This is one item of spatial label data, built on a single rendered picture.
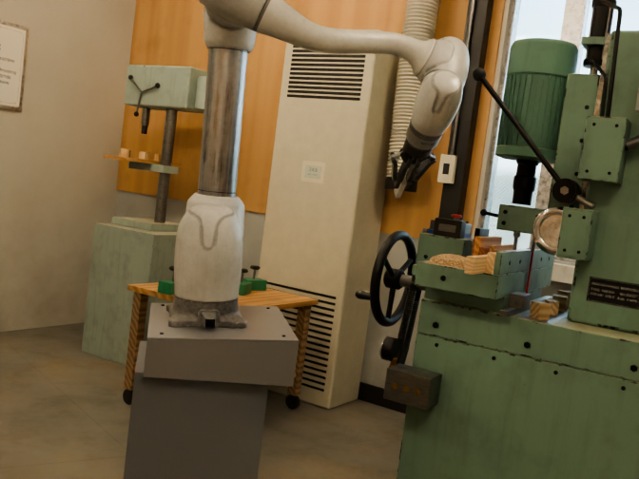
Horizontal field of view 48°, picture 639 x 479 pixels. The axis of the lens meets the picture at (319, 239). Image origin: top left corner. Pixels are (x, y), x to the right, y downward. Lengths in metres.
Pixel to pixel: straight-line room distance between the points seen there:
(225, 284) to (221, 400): 0.26
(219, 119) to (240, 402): 0.71
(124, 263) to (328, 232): 1.12
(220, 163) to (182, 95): 2.04
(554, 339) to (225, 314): 0.78
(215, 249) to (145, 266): 2.14
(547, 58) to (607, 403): 0.87
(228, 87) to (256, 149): 2.23
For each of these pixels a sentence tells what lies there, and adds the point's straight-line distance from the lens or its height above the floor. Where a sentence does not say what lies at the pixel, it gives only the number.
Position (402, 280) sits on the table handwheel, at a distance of 2.14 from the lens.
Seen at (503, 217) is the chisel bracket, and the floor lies 1.03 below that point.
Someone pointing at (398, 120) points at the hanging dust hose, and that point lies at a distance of 3.46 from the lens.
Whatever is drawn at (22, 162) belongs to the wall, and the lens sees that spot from 4.44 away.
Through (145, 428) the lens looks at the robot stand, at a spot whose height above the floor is 0.48.
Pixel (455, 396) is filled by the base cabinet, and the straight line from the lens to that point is 1.91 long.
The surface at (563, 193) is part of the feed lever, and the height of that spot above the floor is 1.11.
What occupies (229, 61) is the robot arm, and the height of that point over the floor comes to 1.34.
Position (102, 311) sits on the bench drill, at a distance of 4.05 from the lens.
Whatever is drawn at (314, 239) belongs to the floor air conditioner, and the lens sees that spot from 3.51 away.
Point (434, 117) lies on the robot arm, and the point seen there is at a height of 1.25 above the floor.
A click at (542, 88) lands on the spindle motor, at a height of 1.38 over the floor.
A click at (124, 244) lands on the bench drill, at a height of 0.62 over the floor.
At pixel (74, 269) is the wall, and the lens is 4.75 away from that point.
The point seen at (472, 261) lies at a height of 0.93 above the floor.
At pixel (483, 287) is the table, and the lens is 1.78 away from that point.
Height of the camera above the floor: 1.06
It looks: 4 degrees down
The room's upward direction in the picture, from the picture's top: 7 degrees clockwise
